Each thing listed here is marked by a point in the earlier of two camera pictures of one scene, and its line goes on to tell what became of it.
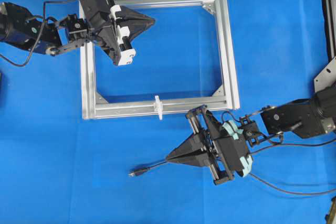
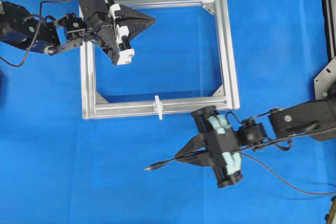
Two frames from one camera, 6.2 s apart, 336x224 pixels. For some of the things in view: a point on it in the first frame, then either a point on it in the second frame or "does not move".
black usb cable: [142, 170] -> [252, 159]
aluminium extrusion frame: [94, 107] does not move
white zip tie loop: [158, 106] does not move
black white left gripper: [106, 20] does not move
